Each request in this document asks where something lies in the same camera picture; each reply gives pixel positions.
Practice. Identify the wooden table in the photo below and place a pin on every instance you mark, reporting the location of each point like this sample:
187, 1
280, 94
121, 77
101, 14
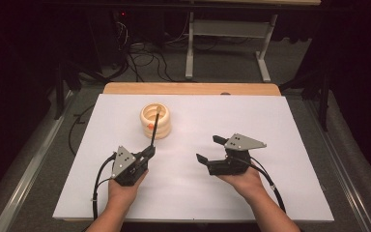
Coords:
190, 88

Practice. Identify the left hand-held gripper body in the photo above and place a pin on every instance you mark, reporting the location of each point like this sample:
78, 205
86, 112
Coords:
124, 162

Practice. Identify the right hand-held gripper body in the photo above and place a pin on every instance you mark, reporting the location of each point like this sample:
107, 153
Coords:
241, 141

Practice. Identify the cream ringed brush holder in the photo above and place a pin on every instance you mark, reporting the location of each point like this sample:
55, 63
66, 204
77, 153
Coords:
163, 127

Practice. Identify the aluminium floor rail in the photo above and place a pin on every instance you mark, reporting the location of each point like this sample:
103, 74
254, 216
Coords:
344, 174
30, 166

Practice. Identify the black metal stand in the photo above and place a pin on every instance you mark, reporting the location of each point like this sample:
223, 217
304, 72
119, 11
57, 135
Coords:
59, 96
324, 103

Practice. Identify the person's right hand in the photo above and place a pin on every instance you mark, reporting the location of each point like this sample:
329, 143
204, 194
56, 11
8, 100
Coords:
246, 185

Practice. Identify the white metal stand frame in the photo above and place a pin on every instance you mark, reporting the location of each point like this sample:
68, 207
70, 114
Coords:
230, 28

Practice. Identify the person's left hand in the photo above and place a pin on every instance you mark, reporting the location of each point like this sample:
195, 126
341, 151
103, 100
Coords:
122, 196

